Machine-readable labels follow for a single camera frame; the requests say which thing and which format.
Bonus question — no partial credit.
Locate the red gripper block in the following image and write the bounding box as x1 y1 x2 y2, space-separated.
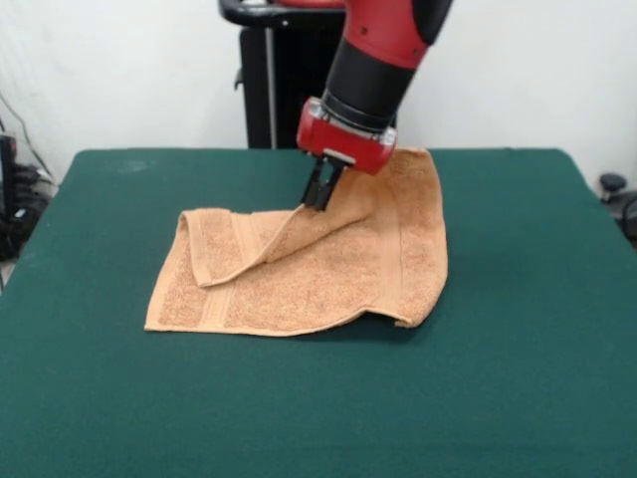
296 97 400 214

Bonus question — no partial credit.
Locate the tan terry towel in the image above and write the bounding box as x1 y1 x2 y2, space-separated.
142 145 450 338

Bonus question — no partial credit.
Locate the dark green table cloth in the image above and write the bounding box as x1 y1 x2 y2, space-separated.
0 146 637 478

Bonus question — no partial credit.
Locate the black office chair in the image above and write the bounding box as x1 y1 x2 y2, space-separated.
598 172 637 251

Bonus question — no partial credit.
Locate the black electronics box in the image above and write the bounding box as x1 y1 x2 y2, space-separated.
0 132 57 263

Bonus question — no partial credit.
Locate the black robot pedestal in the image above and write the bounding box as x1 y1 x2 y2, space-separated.
217 0 349 150

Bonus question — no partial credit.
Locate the grey cable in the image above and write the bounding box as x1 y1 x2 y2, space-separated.
0 91 57 181

